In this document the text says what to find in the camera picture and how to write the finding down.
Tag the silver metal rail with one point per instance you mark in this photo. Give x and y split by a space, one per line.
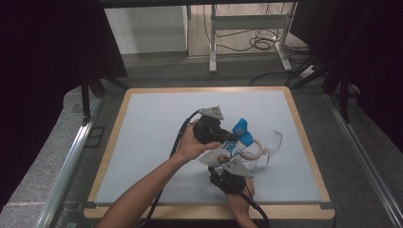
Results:
364 164
66 171

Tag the person's left hand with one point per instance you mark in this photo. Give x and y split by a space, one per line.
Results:
191 147

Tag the black table corner clip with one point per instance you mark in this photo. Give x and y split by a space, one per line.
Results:
326 205
87 205

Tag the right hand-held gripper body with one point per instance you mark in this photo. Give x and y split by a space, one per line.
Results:
228 183

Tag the white power strip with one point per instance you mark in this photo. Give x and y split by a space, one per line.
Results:
307 72

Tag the grey table mat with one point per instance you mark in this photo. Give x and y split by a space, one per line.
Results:
152 126

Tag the wooden-edged table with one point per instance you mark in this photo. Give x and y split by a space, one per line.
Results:
202 212

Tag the black floor bracket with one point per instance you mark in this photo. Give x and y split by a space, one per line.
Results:
95 136

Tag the person's right hand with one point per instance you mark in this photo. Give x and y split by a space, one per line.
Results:
240 199

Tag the white bag with blue top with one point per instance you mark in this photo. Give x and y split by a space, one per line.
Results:
221 155

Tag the clear glass pitcher wooden collar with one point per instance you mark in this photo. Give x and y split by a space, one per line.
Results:
274 142

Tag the white cabinet panel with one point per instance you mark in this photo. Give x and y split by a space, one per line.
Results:
145 30

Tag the white metal desk frame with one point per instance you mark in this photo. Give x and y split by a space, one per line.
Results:
247 22

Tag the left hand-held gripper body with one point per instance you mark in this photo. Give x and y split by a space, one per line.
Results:
207 129

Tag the black tripod stand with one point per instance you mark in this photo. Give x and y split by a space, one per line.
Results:
85 95
343 95

